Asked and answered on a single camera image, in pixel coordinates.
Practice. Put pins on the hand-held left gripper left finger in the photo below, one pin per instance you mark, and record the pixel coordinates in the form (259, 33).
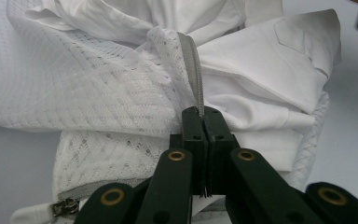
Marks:
(195, 140)

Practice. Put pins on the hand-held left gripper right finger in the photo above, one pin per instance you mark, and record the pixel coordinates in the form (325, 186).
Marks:
(219, 146)

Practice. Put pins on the white shirt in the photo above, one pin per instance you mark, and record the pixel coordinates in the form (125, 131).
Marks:
(261, 77)

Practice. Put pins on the white mesh laundry bag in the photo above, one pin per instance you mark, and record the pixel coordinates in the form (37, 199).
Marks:
(90, 93)

